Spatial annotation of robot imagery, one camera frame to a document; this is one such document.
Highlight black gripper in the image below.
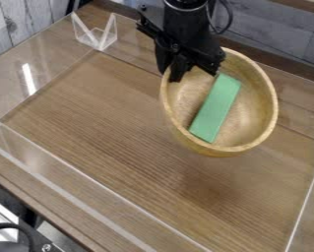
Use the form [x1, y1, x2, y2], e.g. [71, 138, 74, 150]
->
[136, 0, 234, 83]

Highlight green rectangular block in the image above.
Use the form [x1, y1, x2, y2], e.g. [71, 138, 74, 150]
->
[189, 73, 242, 143]

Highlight wooden oval bowl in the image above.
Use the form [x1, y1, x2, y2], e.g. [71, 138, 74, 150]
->
[159, 48, 278, 158]

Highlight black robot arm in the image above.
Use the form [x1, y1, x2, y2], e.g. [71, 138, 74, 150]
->
[136, 0, 234, 83]

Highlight clear acrylic corner bracket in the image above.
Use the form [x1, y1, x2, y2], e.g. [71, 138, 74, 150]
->
[71, 13, 118, 51]

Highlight black cable lower left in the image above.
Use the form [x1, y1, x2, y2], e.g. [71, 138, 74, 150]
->
[0, 222, 33, 252]

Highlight black metal bracket with screw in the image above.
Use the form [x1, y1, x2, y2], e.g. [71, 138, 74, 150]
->
[17, 220, 64, 252]

